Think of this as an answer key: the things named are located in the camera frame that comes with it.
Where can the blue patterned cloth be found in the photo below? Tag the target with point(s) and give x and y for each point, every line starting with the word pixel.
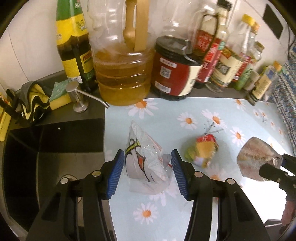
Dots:
pixel 286 99

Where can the black sink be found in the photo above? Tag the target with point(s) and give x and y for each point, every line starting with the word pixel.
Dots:
pixel 46 162

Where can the yellow green sponge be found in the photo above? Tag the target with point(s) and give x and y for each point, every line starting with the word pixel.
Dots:
pixel 60 97

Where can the small seasoning shaker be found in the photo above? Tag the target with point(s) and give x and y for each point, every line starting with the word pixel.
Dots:
pixel 252 81

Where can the steel soap dispenser pump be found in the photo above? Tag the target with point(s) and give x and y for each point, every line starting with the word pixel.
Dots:
pixel 78 99

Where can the yellow dish soap bottle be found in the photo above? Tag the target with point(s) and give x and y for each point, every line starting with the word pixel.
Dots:
pixel 4 125

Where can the small green label bottle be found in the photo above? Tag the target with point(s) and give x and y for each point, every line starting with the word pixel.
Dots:
pixel 246 76

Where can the black faucet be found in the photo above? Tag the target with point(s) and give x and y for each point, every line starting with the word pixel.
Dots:
pixel 13 104

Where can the green bottle yellow cap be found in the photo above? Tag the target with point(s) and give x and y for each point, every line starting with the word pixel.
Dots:
pixel 71 46

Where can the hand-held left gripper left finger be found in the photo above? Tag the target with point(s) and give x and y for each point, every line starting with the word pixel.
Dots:
pixel 114 178

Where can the small bottle yellow label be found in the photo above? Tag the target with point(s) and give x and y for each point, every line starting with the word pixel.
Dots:
pixel 263 83

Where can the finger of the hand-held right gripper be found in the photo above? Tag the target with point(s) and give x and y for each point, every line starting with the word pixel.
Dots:
pixel 269 172
pixel 289 160

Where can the grey yellow dishcloth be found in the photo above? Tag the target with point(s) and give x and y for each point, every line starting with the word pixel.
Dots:
pixel 34 102

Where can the clear printed plastic wrapper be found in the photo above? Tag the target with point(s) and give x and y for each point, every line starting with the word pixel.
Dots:
pixel 148 169

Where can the clear bottle yellow cap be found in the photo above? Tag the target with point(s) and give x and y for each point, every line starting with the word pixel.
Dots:
pixel 227 69

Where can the large clear oil jug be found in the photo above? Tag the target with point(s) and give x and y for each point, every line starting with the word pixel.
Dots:
pixel 122 76

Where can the red yellow snack wrapper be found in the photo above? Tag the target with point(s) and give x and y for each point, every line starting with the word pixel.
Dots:
pixel 203 150

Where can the black wall outlet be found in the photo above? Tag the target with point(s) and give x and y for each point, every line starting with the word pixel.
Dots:
pixel 274 20

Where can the dark soy sauce jug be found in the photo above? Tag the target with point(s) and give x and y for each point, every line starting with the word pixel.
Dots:
pixel 173 71

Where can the tall bottle red label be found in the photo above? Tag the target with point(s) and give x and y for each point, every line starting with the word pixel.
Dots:
pixel 209 53

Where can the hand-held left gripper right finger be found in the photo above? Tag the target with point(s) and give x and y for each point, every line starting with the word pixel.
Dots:
pixel 181 178

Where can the blue daisy tablecloth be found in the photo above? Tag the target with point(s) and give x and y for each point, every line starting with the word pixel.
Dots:
pixel 208 208

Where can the clear bottle orange cap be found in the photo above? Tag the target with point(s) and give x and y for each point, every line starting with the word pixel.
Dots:
pixel 251 44

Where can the person's right hand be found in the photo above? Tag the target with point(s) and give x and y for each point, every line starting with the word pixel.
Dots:
pixel 289 213

